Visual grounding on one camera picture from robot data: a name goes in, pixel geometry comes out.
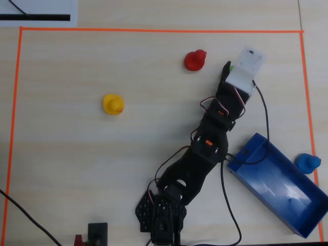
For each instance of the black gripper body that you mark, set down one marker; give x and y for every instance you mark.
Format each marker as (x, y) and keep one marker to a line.
(223, 85)

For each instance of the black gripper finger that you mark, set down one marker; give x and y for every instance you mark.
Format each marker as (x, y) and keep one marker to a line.
(225, 73)

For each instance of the green rubber duck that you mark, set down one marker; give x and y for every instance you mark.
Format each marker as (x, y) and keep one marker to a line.
(231, 68)

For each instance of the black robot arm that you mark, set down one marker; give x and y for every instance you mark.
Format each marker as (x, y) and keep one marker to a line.
(200, 164)

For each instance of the red rubber duck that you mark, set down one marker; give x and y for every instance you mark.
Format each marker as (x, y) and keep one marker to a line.
(194, 61)

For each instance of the blue plastic box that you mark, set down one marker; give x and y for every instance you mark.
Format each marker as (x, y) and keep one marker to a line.
(276, 187)

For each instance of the blue rubber duck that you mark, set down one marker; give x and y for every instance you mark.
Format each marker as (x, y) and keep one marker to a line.
(307, 163)

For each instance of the yellow rubber duck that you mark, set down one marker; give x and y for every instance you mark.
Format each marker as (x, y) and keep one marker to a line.
(113, 103)

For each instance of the orange tape strip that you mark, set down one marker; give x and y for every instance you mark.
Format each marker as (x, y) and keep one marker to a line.
(12, 128)
(310, 128)
(153, 30)

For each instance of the white paper with black bar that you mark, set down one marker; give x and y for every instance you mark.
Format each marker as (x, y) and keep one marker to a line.
(51, 10)

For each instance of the red clamp knob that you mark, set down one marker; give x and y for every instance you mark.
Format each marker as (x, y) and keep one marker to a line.
(78, 241)

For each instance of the white camera box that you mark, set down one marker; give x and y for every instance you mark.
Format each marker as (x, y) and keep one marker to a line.
(246, 66)

